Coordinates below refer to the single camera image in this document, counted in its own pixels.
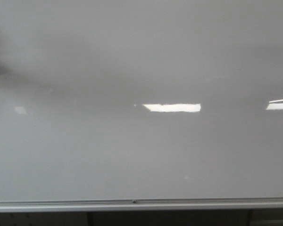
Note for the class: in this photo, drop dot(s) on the white whiteboard with aluminium frame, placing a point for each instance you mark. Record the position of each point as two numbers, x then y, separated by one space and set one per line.
141 105

